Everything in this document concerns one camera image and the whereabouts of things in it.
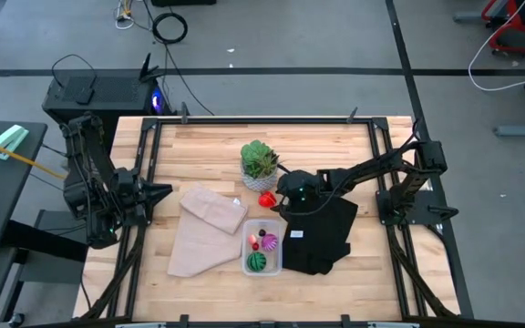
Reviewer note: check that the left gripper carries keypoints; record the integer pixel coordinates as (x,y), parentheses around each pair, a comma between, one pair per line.
(132,191)

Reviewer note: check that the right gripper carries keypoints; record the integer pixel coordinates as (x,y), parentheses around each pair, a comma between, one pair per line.
(301,191)

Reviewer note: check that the dark toy plum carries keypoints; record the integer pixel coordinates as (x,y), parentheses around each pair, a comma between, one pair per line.
(262,232)

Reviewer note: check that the purple striped toy onion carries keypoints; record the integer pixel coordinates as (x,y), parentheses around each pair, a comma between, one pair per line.
(270,242)

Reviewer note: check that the pink toy strawberry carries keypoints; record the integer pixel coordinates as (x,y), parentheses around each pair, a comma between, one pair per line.
(252,238)

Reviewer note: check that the green toy watermelon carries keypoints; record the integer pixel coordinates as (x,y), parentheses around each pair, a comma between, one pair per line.
(256,262)

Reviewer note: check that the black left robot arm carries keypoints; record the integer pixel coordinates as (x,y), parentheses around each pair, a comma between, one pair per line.
(85,150)

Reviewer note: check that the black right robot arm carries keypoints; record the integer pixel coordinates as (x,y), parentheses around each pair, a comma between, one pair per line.
(372,167)

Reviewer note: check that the clear plastic tupperware container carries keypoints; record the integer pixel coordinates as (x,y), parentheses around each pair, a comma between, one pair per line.
(274,266)

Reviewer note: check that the white cloth label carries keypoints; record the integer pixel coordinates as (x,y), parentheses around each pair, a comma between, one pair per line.
(296,234)

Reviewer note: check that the potted succulent plant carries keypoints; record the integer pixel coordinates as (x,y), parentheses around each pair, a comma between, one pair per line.
(259,164)

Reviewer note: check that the black cloth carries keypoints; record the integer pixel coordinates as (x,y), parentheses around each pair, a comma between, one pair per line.
(322,246)

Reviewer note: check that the beige cloth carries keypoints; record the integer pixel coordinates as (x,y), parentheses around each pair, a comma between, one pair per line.
(203,246)

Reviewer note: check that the black computer tower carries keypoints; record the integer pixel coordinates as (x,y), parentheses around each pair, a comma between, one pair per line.
(116,98)

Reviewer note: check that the small black adapter box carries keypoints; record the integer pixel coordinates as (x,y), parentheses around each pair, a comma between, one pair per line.
(85,95)

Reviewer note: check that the black wifi antenna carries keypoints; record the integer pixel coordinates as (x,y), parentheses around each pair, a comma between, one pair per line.
(146,68)

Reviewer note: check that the mint green stapler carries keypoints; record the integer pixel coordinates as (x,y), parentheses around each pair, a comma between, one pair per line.
(9,141)

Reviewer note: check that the grey metal floor foot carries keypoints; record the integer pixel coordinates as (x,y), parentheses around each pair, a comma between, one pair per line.
(522,131)

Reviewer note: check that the red and black cart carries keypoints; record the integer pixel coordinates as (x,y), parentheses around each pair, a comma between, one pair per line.
(513,27)

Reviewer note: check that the black aluminium table frame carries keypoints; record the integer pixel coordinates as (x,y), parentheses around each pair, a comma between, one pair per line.
(262,120)

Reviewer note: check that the black desk leg frame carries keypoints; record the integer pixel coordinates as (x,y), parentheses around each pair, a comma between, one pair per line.
(39,264)

